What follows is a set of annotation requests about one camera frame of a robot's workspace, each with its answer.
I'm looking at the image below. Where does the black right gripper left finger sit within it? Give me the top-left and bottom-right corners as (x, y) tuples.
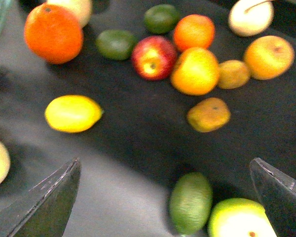
(0, 158), (81, 237)

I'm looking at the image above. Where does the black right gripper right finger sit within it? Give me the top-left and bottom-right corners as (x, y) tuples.
(249, 158), (296, 237)

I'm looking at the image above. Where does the yellow lemon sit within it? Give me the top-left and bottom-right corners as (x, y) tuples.
(44, 95), (104, 133)

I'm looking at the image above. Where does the bright green apple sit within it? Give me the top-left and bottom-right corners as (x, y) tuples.
(207, 198), (277, 237)

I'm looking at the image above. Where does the green avocado near gripper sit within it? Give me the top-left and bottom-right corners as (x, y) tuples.
(169, 172), (213, 236)

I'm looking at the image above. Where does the brownish tangerine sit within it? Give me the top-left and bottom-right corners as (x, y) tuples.
(186, 97), (231, 133)

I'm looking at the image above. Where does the yellow apple right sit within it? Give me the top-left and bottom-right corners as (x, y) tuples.
(243, 36), (295, 80)

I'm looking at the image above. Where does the yellow orange apple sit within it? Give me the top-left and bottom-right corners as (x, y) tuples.
(170, 47), (220, 96)

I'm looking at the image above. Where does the large orange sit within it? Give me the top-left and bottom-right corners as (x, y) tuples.
(24, 3), (83, 64)

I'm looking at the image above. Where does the red yellow apple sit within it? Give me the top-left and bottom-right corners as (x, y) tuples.
(131, 36), (178, 81)

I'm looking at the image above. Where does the white pear left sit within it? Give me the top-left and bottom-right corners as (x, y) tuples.
(46, 0), (93, 28)

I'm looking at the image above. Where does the green lime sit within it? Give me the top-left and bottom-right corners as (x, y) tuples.
(144, 4), (181, 35)

